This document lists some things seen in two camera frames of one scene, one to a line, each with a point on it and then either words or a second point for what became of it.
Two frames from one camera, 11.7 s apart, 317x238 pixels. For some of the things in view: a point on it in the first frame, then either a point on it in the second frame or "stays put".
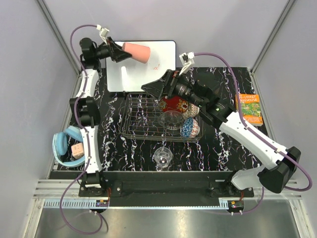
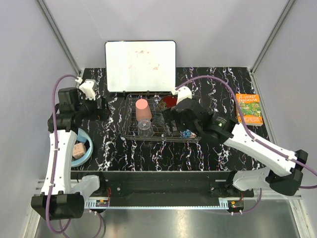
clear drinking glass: (163, 157) -> (145, 128)
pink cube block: (78, 150) stays put
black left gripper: (116, 52) -> (98, 113)
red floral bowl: (173, 102) stays put
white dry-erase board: (130, 75) stays put
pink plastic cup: (139, 53) -> (142, 110)
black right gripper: (169, 80) -> (171, 114)
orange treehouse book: (249, 104) stays put
